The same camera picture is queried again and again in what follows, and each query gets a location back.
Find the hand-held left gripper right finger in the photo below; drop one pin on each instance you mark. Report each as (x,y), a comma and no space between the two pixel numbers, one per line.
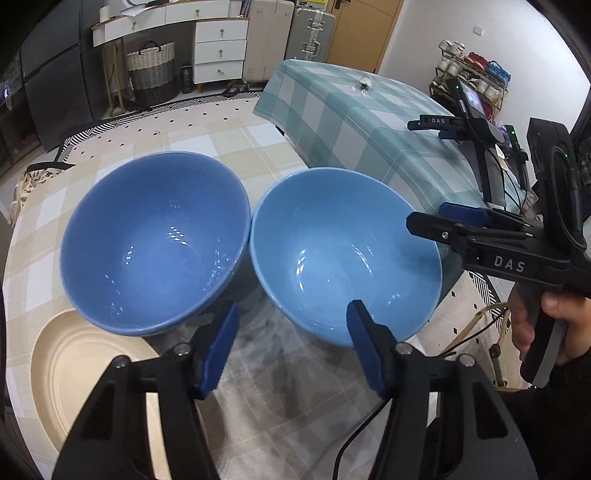
(364,350)

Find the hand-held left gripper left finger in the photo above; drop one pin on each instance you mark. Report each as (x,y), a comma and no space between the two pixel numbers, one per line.
(219,355)

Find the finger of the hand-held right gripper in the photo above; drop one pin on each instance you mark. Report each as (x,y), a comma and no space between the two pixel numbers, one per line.
(450,134)
(461,213)

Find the light blue bowl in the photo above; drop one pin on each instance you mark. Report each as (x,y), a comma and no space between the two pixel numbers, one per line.
(341,258)

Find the off-white round plate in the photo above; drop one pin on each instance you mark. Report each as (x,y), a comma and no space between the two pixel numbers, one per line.
(69,369)

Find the person's right forearm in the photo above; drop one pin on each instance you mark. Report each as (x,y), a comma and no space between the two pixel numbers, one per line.
(558,424)

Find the person's right hand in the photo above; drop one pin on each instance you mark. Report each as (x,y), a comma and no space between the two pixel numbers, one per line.
(575,323)

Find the shoe rack with shoes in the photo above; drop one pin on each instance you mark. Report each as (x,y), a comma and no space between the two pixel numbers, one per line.
(471,76)

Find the beige plaid tablecloth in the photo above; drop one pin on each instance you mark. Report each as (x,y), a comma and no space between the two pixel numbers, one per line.
(286,392)

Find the small shiny object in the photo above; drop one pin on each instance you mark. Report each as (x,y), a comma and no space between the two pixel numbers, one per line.
(364,84)

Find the teal checkered cloth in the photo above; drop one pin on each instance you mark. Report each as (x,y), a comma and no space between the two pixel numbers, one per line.
(332,115)

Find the wooden door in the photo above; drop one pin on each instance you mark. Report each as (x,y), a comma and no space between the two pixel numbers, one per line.
(360,32)

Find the silver suitcase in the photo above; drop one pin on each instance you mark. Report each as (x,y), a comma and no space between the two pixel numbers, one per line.
(309,34)

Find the beige suitcase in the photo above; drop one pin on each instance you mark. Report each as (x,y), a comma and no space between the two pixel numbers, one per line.
(268,41)

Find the white drawer cabinet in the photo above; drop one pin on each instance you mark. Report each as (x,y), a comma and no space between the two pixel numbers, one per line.
(219,46)

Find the patterned tote bag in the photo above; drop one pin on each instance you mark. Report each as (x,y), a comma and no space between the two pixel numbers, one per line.
(37,182)

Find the dark bottle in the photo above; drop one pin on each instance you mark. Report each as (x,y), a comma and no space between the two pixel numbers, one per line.
(187,78)

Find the woven laundry basket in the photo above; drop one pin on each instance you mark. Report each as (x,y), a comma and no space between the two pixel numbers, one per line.
(150,74)

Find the dark grey refrigerator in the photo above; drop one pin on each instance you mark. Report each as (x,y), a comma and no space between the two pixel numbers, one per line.
(51,78)

